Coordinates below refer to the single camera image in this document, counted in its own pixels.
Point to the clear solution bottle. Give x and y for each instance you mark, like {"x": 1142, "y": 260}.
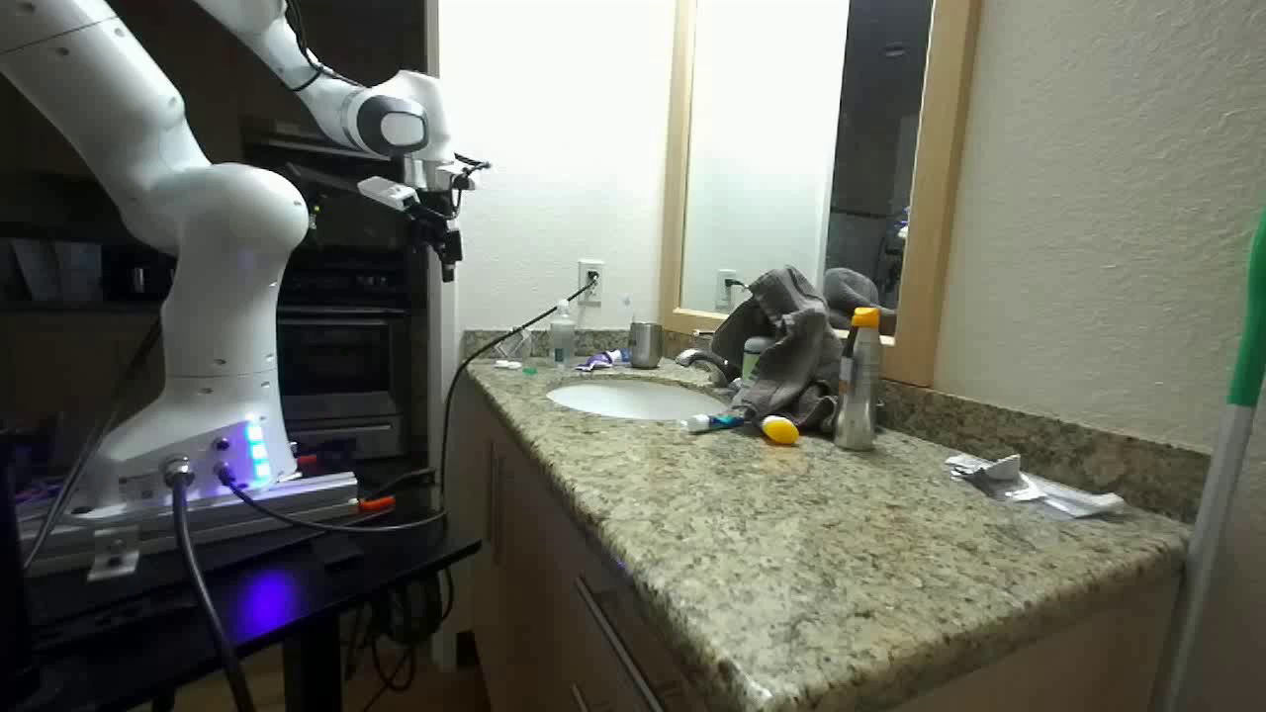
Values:
{"x": 563, "y": 335}

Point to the dark shelving unit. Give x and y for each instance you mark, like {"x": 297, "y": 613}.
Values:
{"x": 329, "y": 289}

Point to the white wall outlet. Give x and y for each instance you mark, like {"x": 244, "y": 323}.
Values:
{"x": 591, "y": 284}

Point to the metal cup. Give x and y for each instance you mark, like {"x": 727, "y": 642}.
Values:
{"x": 641, "y": 344}

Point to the chrome faucet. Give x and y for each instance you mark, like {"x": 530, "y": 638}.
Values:
{"x": 707, "y": 358}

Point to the yellow small object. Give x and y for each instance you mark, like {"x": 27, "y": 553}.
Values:
{"x": 782, "y": 429}

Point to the green white toothpaste tube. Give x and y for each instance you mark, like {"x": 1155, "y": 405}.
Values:
{"x": 723, "y": 421}

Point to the white oval sink basin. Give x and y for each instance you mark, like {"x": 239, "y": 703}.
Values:
{"x": 629, "y": 401}

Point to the wooden vanity cabinet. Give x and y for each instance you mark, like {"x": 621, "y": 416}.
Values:
{"x": 640, "y": 569}

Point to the black robot table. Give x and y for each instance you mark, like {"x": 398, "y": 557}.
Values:
{"x": 133, "y": 642}

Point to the green and white mop handle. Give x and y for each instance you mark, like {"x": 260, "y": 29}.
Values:
{"x": 1219, "y": 475}

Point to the grey towel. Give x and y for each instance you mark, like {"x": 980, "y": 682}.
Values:
{"x": 810, "y": 325}

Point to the crumpled white paper wrapper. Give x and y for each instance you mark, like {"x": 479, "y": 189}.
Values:
{"x": 1012, "y": 484}

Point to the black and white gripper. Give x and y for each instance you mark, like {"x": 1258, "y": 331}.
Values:
{"x": 430, "y": 195}

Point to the wood framed mirror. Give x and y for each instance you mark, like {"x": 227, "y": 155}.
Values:
{"x": 755, "y": 108}

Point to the clear bottle orange cap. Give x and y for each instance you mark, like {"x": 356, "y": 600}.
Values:
{"x": 855, "y": 421}

